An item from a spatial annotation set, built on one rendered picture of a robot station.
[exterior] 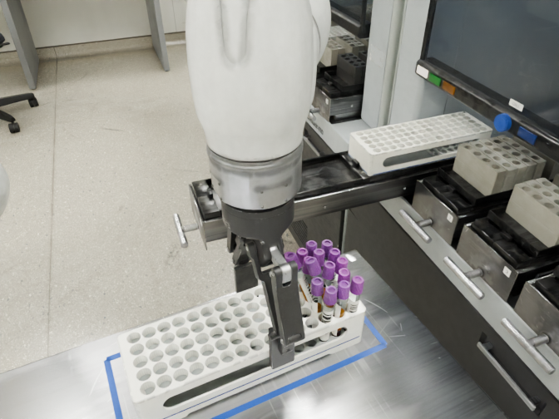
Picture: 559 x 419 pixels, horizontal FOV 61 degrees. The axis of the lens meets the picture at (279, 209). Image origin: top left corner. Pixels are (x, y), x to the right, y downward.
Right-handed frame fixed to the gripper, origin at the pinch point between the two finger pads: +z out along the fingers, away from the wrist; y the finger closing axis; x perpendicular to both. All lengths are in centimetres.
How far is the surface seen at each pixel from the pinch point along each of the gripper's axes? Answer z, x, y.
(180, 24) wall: 72, 88, -381
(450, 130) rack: 1, 58, -30
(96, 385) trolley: 5.3, -21.3, -3.8
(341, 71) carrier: 4, 57, -75
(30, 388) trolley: 5.3, -28.7, -6.9
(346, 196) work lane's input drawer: 8.4, 30.3, -27.8
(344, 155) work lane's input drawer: 6, 36, -38
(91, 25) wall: 65, 17, -387
